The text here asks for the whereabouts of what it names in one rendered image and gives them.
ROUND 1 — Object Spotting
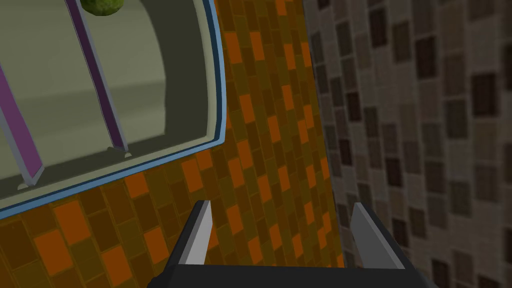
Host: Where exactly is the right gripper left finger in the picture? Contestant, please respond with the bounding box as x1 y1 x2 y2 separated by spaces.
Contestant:
169 199 213 266

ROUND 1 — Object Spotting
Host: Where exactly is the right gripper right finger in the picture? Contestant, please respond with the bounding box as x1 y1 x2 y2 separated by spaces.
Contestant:
349 201 407 270

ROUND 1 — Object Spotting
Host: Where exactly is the blue framed window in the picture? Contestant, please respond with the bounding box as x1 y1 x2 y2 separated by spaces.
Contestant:
0 0 229 221

